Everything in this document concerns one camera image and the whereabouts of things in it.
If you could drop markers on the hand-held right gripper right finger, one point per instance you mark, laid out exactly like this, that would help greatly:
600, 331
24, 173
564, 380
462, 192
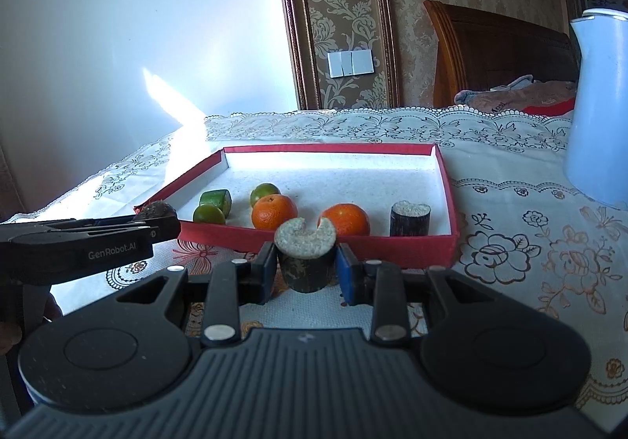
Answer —
344, 279

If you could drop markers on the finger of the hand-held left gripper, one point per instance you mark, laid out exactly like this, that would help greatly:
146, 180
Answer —
164, 228
113, 222

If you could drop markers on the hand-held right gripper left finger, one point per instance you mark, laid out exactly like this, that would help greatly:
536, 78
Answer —
269, 267

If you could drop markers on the brown kiwi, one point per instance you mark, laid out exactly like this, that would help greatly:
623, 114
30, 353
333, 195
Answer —
156, 210

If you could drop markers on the dark sugarcane piece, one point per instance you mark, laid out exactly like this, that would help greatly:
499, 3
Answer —
304, 267
409, 221

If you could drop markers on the green citrus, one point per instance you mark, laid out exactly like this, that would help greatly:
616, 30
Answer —
208, 215
264, 193

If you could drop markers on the orange tangerine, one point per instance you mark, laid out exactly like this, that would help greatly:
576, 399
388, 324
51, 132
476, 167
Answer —
274, 213
346, 221

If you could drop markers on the green cucumber piece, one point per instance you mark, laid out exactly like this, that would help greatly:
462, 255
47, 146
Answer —
217, 198

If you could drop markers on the red cardboard box tray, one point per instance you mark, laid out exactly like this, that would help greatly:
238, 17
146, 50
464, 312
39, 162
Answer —
343, 174

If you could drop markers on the white lace tablecloth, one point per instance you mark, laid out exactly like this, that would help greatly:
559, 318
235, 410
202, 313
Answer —
515, 203

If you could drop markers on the crumpled blanket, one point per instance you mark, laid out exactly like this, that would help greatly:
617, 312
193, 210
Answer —
505, 98

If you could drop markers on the striped red cloth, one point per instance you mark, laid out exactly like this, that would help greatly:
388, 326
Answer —
552, 108

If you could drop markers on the wooden bed headboard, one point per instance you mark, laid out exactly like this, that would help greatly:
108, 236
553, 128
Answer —
500, 51

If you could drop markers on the white kettle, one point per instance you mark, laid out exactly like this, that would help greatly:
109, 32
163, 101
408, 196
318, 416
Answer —
603, 115

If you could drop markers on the white wall switch panel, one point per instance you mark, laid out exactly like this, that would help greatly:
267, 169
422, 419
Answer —
350, 62

